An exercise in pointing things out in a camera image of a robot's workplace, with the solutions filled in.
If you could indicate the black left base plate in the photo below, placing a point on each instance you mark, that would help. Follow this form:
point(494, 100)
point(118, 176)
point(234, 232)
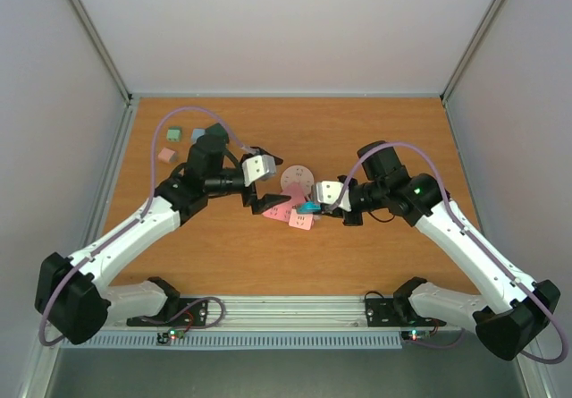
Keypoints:
point(194, 313)

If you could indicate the light green plug adapter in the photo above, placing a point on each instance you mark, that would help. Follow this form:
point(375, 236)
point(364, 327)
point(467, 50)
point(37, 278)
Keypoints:
point(174, 134)

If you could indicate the aluminium front rail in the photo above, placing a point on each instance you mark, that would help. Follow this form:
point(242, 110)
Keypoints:
point(300, 312)

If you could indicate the cyan blue plug adapter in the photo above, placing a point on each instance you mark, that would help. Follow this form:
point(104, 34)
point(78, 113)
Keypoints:
point(309, 208)

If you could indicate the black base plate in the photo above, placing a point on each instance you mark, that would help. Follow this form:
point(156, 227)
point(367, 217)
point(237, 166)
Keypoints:
point(381, 311)
point(194, 313)

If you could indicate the right controller board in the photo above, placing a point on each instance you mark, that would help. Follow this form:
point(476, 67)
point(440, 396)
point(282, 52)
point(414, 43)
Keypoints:
point(416, 335)

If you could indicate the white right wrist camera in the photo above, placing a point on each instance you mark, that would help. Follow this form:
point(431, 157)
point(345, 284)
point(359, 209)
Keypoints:
point(326, 192)

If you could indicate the pink triangular power strip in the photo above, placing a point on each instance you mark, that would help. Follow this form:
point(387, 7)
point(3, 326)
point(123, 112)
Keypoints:
point(282, 211)

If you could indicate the pink round socket base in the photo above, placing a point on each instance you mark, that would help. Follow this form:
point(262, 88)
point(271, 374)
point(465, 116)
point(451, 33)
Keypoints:
point(300, 175)

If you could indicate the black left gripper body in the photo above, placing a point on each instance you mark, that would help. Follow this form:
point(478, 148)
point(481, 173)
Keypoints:
point(251, 198)

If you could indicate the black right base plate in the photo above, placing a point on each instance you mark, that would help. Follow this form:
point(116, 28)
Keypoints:
point(381, 311)

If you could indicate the controller board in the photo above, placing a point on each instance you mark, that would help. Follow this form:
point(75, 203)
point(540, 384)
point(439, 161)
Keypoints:
point(416, 335)
point(169, 337)

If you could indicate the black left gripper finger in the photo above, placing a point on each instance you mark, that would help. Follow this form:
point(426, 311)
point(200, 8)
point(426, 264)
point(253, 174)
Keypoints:
point(262, 151)
point(269, 201)

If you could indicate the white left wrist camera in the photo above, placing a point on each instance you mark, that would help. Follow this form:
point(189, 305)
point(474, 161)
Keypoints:
point(258, 168)

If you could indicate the dark green cube socket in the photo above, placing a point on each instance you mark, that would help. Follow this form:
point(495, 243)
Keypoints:
point(218, 130)

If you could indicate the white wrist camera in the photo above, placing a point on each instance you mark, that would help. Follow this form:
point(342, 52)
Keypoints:
point(258, 168)
point(326, 192)

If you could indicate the pink cube socket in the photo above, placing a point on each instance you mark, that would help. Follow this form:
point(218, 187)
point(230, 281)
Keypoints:
point(301, 221)

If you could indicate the grey slotted cable duct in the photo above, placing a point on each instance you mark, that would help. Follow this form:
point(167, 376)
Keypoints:
point(211, 340)

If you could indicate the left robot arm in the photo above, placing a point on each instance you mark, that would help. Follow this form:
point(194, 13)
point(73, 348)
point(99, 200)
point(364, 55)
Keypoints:
point(75, 294)

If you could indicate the left controller board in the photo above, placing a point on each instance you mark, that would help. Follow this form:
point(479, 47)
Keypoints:
point(169, 337)

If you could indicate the light blue plug adapter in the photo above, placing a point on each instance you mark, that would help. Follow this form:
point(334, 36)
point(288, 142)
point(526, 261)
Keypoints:
point(196, 134)

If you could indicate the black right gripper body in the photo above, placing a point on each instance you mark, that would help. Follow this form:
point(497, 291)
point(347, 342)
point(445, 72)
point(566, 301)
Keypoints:
point(374, 192)

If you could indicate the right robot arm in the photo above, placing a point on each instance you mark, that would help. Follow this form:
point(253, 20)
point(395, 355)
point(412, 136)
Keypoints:
point(513, 314)

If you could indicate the pink small plug adapter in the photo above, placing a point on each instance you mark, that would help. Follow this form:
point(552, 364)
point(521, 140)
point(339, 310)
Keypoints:
point(167, 156)

